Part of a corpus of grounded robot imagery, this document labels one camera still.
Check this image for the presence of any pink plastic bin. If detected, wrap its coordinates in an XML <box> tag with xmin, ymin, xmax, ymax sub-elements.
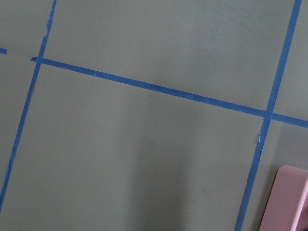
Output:
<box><xmin>259</xmin><ymin>166</ymin><xmax>308</xmax><ymax>231</ymax></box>

